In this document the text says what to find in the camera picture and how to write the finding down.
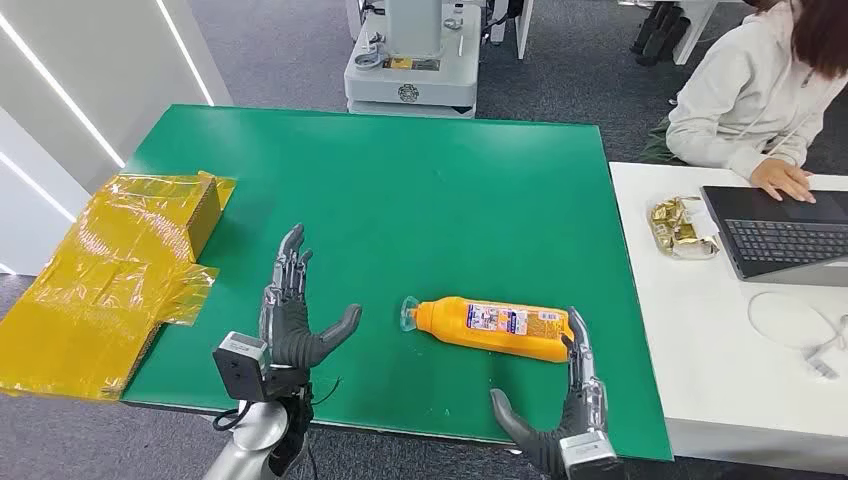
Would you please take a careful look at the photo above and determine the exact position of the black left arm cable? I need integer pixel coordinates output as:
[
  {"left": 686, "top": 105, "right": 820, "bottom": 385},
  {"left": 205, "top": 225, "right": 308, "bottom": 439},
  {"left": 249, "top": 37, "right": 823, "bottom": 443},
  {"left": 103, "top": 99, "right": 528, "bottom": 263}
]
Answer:
[{"left": 211, "top": 399, "right": 256, "bottom": 433}]

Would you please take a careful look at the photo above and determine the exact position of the orange plastic bottle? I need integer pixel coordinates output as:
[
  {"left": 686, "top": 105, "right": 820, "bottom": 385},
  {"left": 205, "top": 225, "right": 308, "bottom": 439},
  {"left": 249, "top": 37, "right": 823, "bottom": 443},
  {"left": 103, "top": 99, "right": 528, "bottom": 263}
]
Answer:
[{"left": 399, "top": 295, "right": 576, "bottom": 364}]

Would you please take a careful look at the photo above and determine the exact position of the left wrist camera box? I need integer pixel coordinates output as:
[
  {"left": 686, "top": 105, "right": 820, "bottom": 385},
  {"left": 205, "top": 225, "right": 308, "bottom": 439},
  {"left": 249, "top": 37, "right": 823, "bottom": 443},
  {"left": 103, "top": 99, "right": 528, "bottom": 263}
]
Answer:
[{"left": 212, "top": 331, "right": 274, "bottom": 403}]

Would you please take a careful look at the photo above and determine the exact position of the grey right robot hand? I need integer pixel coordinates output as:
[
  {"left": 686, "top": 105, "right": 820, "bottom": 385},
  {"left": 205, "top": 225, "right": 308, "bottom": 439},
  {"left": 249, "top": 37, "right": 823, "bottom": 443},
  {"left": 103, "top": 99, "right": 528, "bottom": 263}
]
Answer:
[{"left": 490, "top": 306, "right": 609, "bottom": 480}]

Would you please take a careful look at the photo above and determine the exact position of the gold foil snack packet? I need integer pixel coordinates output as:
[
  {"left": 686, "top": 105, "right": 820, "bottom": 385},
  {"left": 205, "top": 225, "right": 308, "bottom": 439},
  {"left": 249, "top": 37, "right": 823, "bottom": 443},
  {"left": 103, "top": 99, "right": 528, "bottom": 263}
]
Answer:
[{"left": 647, "top": 195, "right": 721, "bottom": 260}]

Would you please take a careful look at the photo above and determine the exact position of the white desk leg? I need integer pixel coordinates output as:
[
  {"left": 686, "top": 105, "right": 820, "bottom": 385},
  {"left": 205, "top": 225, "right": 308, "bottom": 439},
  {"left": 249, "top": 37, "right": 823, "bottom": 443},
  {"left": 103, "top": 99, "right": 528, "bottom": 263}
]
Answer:
[{"left": 513, "top": 0, "right": 535, "bottom": 61}]

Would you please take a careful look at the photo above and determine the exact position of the grey machine base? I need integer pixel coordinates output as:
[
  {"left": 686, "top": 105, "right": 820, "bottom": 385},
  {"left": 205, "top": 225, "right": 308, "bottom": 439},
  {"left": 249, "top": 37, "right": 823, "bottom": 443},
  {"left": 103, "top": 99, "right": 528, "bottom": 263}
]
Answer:
[{"left": 343, "top": 0, "right": 483, "bottom": 119}]

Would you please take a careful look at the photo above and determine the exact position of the white cable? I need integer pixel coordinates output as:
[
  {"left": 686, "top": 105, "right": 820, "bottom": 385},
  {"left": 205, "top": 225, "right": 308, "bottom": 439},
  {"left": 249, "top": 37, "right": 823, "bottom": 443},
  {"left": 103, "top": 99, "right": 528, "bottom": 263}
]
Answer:
[{"left": 747, "top": 291, "right": 848, "bottom": 381}]

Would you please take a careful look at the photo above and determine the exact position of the person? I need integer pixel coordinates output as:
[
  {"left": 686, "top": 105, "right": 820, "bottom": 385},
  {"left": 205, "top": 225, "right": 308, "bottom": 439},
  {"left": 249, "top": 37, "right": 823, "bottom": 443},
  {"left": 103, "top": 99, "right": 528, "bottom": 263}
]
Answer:
[{"left": 639, "top": 0, "right": 848, "bottom": 205}]

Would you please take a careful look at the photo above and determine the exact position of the dark grey laptop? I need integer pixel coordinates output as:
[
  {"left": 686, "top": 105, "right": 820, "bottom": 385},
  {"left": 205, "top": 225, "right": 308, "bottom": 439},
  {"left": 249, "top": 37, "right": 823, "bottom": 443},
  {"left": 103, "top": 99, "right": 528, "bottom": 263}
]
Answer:
[{"left": 700, "top": 185, "right": 848, "bottom": 288}]

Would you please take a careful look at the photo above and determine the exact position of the yellow tape-wrapped cardboard box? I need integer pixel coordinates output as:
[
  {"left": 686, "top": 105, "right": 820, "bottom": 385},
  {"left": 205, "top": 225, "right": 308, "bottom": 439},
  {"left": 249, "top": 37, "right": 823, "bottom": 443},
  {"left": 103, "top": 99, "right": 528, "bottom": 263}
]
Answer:
[{"left": 0, "top": 170, "right": 238, "bottom": 403}]

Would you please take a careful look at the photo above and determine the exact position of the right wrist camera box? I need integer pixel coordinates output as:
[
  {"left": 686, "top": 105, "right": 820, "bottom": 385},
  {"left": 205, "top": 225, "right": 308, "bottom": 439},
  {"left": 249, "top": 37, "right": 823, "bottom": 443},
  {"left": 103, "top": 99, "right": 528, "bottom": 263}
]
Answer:
[{"left": 559, "top": 430, "right": 625, "bottom": 480}]

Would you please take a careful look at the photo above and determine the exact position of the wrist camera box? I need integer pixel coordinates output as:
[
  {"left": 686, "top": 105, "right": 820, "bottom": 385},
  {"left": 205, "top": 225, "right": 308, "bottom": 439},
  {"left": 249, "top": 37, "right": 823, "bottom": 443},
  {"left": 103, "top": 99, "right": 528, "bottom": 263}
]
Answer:
[
  {"left": 559, "top": 430, "right": 625, "bottom": 480},
  {"left": 212, "top": 331, "right": 274, "bottom": 403}
]

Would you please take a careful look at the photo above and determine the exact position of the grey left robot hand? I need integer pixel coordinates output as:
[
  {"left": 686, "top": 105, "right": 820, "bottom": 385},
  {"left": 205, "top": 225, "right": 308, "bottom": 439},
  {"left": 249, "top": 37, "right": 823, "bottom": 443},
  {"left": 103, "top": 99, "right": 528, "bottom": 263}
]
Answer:
[{"left": 259, "top": 223, "right": 364, "bottom": 372}]

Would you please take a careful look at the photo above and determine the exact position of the person's hand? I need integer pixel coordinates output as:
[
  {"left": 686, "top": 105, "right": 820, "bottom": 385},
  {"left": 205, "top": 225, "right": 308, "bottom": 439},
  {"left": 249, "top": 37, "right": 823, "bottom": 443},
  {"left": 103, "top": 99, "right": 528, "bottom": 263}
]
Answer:
[{"left": 750, "top": 157, "right": 817, "bottom": 205}]

